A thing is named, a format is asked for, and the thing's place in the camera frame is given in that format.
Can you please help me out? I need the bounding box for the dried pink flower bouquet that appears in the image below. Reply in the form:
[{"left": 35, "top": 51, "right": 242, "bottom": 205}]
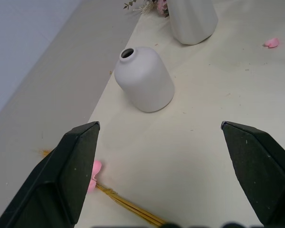
[{"left": 123, "top": 0, "right": 170, "bottom": 18}]

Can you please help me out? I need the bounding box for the small grey ceramic vase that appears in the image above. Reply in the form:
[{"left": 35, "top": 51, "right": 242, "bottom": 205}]
[{"left": 114, "top": 47, "right": 175, "bottom": 113}]

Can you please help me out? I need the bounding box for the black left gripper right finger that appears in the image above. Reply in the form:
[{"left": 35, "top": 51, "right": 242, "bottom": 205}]
[{"left": 220, "top": 121, "right": 285, "bottom": 227}]

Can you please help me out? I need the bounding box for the tall white ribbed vase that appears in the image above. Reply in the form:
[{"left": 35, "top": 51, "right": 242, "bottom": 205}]
[{"left": 168, "top": 0, "right": 219, "bottom": 45}]

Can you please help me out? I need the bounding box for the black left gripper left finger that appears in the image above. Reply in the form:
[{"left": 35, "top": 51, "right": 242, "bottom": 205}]
[{"left": 0, "top": 121, "right": 101, "bottom": 228}]

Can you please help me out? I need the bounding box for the loose pink flower petal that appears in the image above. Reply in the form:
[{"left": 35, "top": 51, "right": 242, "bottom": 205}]
[{"left": 264, "top": 37, "right": 280, "bottom": 48}]

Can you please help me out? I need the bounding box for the pink flower with yellow stems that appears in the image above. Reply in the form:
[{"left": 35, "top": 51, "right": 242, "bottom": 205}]
[{"left": 87, "top": 160, "right": 167, "bottom": 227}]

